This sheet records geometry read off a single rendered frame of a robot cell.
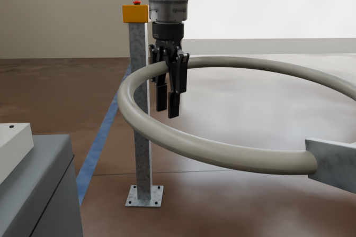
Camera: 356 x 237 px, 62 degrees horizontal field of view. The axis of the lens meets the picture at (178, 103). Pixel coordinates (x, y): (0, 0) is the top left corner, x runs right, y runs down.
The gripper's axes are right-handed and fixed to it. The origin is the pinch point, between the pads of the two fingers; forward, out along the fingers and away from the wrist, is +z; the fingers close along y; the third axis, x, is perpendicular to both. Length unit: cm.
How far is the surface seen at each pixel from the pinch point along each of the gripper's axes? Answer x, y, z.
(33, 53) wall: 102, -599, 122
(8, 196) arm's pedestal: -39.5, 11.4, 2.5
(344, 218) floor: 104, 18, 87
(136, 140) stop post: 28, -65, 52
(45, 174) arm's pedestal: -32.9, 7.3, 3.6
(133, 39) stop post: 30, -68, -2
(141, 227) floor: 16, -43, 88
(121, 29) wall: 252, -499, 72
